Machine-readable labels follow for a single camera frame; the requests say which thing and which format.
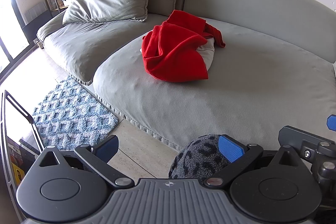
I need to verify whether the red t-shirt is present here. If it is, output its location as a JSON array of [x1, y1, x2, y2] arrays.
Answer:
[[141, 10, 226, 83]]

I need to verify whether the leopard print trouser leg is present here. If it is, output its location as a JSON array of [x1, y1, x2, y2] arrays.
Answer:
[[168, 134, 230, 181]]

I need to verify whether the blue white rug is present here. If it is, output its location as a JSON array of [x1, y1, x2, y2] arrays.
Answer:
[[32, 77, 118, 151]]

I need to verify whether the grey storage bag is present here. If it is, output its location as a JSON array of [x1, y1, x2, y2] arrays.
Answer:
[[139, 36, 215, 81]]

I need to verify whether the black metal frame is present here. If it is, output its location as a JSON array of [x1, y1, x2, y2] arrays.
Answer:
[[1, 90, 43, 223]]

